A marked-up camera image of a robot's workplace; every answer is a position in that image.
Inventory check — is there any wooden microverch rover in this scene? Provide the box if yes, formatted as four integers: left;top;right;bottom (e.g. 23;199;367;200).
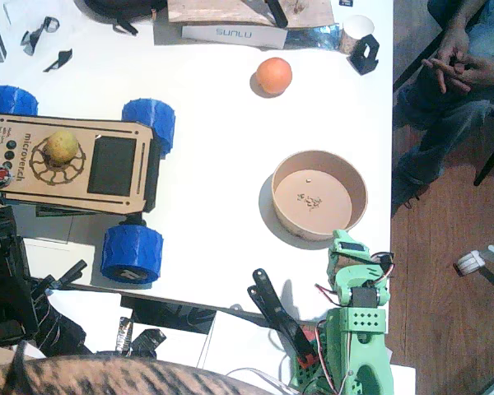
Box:
0;85;177;289

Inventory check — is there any person right forearm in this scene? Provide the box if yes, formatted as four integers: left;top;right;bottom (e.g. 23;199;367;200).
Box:
438;0;494;49

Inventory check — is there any person left hand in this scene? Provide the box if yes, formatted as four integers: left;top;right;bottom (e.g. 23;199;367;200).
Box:
422;55;494;94

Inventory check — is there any person right hand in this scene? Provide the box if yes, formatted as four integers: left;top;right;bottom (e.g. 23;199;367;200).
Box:
438;28;474;73

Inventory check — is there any round cardboard bowl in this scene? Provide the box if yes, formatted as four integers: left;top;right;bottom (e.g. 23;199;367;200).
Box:
270;150;370;243

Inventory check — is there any black clamp with red grip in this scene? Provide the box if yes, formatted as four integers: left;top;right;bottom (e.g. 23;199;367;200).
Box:
246;268;319;369

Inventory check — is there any yellow lemon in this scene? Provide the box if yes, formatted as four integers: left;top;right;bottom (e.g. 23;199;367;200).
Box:
44;130;80;165

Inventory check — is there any white furniture leg foot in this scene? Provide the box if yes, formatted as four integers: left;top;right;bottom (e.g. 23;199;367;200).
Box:
453;244;494;289

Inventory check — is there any blue ribbed rover wheel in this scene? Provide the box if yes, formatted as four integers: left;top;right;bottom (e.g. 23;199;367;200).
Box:
121;98;177;160
100;224;165;289
0;85;39;117

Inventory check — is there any person in blue jeans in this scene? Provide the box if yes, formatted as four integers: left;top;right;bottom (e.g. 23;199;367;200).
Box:
393;0;494;215

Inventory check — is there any orange ball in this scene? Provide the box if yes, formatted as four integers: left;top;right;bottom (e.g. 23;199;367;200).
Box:
254;57;293;98

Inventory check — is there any black printed holder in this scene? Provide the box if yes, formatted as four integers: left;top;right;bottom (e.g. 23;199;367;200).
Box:
346;34;381;77

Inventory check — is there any black silver foil bag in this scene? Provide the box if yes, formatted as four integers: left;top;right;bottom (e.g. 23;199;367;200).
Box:
114;315;168;359

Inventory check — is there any brown black striped fabric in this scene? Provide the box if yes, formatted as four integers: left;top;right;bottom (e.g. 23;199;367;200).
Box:
0;341;273;395

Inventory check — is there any paper cup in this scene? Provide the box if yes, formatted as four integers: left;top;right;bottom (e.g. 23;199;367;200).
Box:
338;14;375;57

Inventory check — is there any white SUNLU box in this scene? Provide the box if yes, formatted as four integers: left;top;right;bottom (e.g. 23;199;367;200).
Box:
180;24;289;49

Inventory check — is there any black plastic bar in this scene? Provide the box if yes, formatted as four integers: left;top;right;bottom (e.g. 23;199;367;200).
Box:
264;0;290;29

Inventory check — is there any wooden board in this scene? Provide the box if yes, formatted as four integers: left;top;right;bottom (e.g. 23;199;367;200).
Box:
166;0;335;30

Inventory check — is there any red black servo cable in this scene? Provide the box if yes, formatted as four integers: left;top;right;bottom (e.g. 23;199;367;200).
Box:
315;282;339;306
369;250;396;286

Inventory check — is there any white flat cable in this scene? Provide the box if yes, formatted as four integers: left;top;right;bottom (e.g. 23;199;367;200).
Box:
225;365;300;390

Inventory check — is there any black bag with strap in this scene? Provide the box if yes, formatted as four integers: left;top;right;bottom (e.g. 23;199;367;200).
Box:
74;0;168;36

